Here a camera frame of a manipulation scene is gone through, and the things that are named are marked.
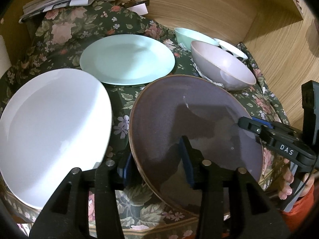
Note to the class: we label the right hand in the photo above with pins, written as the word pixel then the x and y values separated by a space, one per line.
pixel 284 189

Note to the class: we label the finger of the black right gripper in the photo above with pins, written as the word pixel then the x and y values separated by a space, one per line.
pixel 278 126
pixel 253 124

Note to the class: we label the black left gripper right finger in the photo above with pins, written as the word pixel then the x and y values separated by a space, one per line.
pixel 233 204

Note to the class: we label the orange right sleeve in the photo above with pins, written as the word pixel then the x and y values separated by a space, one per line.
pixel 300 211

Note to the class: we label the small white box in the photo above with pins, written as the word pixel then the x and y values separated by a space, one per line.
pixel 139 7

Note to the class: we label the dark purple plate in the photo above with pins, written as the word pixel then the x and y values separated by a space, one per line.
pixel 183 105

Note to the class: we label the white plate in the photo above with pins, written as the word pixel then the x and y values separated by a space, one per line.
pixel 55 122

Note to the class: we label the mint green plate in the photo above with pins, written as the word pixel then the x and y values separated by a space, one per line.
pixel 127 60

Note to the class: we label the stack of papers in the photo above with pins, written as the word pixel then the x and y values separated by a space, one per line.
pixel 36 7

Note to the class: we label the mint green bowl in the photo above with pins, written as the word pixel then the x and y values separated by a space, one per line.
pixel 185 36

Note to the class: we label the pink bowl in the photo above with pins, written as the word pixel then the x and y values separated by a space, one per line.
pixel 218 66

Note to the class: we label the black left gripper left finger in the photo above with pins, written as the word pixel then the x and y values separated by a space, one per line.
pixel 65 215

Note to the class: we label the white black spotted bowl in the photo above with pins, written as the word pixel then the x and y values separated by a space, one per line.
pixel 232 50

